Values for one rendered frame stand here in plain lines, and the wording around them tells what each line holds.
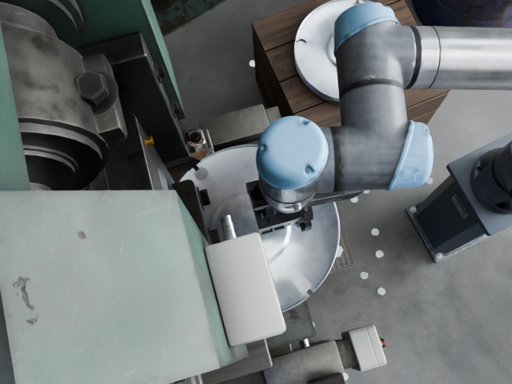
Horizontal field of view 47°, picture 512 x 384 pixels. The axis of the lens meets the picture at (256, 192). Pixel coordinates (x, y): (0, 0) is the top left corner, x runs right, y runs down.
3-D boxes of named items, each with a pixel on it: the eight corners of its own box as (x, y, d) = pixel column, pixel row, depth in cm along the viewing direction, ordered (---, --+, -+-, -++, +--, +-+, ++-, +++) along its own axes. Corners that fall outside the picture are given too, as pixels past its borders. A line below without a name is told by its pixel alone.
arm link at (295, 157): (338, 178, 60) (256, 183, 60) (328, 204, 71) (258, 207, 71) (332, 108, 62) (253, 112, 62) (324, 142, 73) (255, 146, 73)
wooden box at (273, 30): (367, 36, 192) (387, -31, 158) (419, 136, 182) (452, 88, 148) (254, 79, 189) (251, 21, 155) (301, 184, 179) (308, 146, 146)
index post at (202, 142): (206, 145, 109) (200, 126, 99) (211, 159, 108) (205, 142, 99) (192, 148, 109) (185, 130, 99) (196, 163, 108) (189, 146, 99)
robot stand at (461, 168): (457, 183, 178) (517, 129, 135) (489, 237, 174) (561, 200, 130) (404, 209, 177) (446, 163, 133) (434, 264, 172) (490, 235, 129)
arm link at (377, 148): (427, 81, 65) (328, 85, 65) (440, 177, 62) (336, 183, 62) (411, 108, 72) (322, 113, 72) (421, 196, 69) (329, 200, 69)
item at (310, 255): (375, 235, 96) (376, 234, 95) (244, 356, 91) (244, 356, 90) (257, 113, 102) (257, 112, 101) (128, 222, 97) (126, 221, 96)
